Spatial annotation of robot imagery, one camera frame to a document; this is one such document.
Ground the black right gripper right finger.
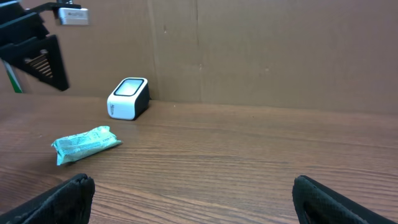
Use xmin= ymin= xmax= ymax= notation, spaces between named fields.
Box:
xmin=292 ymin=175 xmax=396 ymax=224

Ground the mint green wipes packet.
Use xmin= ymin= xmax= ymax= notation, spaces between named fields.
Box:
xmin=52 ymin=126 xmax=122 ymax=166

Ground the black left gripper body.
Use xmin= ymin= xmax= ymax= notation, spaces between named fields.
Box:
xmin=1 ymin=0 xmax=81 ymax=91

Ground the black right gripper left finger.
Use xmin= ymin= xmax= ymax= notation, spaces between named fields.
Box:
xmin=1 ymin=174 xmax=95 ymax=224

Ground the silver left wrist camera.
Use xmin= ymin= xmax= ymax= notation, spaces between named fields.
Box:
xmin=58 ymin=7 xmax=89 ymax=26

